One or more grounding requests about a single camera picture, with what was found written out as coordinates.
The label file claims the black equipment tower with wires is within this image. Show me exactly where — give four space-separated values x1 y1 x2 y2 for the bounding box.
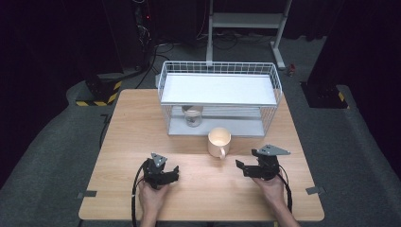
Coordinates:
130 0 159 70

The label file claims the white wire shelf rack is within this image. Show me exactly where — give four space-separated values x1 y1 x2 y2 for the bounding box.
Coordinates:
157 60 284 139

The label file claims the person's right hand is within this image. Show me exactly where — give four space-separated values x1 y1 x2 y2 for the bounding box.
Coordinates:
251 172 287 206

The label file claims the black floor cable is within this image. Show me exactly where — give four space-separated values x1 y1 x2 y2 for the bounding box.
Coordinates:
134 44 172 90

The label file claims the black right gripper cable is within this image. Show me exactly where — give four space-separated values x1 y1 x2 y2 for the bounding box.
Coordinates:
276 164 294 215

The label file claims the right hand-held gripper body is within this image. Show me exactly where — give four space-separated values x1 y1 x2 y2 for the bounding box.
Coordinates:
251 144 291 182

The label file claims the cream ceramic mug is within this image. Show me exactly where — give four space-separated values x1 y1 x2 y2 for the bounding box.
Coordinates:
206 126 233 161

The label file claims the person's left hand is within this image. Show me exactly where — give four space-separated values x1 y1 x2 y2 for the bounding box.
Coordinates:
137 180 171 216

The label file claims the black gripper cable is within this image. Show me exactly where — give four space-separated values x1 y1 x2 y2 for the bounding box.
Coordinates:
131 158 149 227
276 164 294 215

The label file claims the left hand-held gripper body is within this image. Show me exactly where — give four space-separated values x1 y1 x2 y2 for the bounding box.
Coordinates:
141 151 173 190

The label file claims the white metal stand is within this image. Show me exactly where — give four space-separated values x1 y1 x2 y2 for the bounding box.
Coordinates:
205 0 293 71

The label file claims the glass jar with white lid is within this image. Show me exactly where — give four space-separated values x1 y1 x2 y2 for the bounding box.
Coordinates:
181 105 205 129

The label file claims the grey tape piece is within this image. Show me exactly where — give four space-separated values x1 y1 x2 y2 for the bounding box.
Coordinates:
77 190 98 200
305 185 327 196

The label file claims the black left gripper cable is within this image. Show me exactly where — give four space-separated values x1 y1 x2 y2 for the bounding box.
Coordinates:
131 158 149 227

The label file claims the black base with yellow stripes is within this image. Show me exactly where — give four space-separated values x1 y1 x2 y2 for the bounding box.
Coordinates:
300 80 351 110
75 73 124 108

